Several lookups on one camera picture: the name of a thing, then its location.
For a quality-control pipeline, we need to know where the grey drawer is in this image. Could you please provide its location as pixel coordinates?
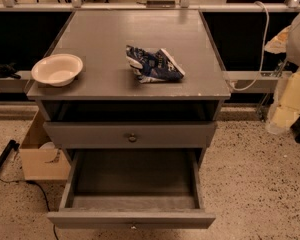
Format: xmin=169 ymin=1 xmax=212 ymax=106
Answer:
xmin=44 ymin=122 xmax=215 ymax=149
xmin=48 ymin=149 xmax=215 ymax=230

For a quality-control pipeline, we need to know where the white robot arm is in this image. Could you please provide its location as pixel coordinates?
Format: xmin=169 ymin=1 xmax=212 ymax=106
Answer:
xmin=265 ymin=13 xmax=300 ymax=134

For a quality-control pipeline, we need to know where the grey wooden drawer cabinet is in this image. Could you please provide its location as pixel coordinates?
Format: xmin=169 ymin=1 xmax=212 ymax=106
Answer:
xmin=25 ymin=9 xmax=232 ymax=167

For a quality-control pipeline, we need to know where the blue white chip bag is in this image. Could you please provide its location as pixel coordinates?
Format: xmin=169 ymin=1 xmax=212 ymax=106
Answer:
xmin=126 ymin=45 xmax=185 ymax=83

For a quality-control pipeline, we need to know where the white plastic bowl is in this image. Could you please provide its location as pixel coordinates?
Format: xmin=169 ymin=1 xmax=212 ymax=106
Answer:
xmin=31 ymin=54 xmax=83 ymax=87

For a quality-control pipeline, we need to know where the cardboard box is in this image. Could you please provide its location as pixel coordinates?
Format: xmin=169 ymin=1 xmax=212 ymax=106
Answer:
xmin=19 ymin=112 xmax=70 ymax=181

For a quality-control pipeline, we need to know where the black bar on floor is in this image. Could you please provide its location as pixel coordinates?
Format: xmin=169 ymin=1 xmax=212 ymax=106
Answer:
xmin=0 ymin=139 xmax=19 ymax=168

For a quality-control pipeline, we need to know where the white hanging cable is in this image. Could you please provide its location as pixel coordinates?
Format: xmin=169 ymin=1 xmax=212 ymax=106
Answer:
xmin=229 ymin=0 xmax=270 ymax=92

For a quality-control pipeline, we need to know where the grey metal rail frame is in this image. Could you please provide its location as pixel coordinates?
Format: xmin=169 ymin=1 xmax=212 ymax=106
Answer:
xmin=0 ymin=0 xmax=300 ymax=95

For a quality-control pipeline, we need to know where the black floor cable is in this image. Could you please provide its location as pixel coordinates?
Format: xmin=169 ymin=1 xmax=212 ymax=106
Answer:
xmin=0 ymin=174 xmax=60 ymax=240

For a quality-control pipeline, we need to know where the black object on rail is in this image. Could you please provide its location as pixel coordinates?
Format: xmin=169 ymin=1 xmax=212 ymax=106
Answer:
xmin=0 ymin=64 xmax=21 ymax=79

